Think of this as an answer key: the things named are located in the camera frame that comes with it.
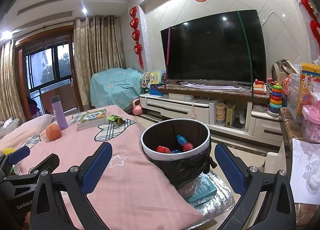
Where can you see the red toy telephone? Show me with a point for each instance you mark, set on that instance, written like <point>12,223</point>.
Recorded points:
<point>259,87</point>

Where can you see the green snack wrapper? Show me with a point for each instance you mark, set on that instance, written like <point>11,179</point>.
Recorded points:
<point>115,119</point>

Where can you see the pink kettlebell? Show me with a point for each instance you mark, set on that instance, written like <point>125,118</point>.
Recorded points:
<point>137,108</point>

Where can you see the pink plastic container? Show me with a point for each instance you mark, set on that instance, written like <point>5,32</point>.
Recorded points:
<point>311,125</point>

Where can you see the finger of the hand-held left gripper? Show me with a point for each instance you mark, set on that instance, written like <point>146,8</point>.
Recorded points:
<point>18,154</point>
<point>46,163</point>

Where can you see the teal cloth covered furniture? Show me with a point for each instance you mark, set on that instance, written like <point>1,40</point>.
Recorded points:
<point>112,87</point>

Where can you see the yellow orange toy box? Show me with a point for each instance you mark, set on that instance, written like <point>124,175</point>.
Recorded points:
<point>310,87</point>

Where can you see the marble top side cabinet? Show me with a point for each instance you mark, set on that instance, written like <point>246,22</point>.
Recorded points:
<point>287,125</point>

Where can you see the yellow plastic wrapper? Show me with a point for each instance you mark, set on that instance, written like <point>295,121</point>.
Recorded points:
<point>8,151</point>

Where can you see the large black television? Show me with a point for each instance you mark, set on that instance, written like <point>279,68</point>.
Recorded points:
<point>212,50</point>

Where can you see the colourful toy basket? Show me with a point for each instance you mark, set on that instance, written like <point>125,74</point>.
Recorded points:
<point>153,81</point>

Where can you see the white paper sheet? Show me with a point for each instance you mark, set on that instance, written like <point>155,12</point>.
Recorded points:
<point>302,170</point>

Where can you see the purple water bottle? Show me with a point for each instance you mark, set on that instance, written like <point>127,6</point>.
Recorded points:
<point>59,112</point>

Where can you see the teal book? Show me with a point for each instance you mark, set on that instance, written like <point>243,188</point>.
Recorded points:
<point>202,190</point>

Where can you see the wooden framed balcony door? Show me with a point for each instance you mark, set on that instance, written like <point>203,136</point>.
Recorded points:
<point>50,70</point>

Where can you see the white cloth under television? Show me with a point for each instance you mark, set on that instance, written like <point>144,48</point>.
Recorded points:
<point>212,86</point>

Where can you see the green picture book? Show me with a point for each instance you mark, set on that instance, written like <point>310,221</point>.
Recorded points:
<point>91,118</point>

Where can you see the yellow stacked containers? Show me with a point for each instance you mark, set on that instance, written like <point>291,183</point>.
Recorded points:
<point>220,113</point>

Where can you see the white television cabinet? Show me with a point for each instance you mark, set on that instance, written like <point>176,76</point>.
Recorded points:
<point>180,106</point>

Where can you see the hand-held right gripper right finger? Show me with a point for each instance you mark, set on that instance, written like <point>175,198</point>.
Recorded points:
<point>230,167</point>

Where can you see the white bin with black bag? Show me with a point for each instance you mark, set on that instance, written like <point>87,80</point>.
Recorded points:
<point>185,170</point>

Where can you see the wooden lattice holder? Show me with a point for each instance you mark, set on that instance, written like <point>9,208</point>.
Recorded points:
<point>229,116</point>

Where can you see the pink plastic toy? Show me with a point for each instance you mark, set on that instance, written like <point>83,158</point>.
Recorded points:
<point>285,83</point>

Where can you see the pink sofa cushion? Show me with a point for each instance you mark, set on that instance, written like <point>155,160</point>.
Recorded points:
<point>27,127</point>

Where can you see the clear plastic drawer organizer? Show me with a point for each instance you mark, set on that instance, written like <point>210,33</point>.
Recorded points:
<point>294,95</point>

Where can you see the red hanging knot decoration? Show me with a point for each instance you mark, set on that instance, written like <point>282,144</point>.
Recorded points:
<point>136,32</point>
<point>310,12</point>

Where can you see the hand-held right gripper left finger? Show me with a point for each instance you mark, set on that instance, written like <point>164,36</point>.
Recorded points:
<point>97,167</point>

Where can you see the orange red apple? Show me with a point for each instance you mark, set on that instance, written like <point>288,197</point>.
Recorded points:
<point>53,132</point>

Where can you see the beige bag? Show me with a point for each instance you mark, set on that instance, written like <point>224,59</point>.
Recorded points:
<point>283,70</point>

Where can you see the silver foil mat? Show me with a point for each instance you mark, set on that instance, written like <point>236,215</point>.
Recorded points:
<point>222,202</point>

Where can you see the beige patterned curtain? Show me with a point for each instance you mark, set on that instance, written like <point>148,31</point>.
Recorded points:
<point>97,60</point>
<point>10,82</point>

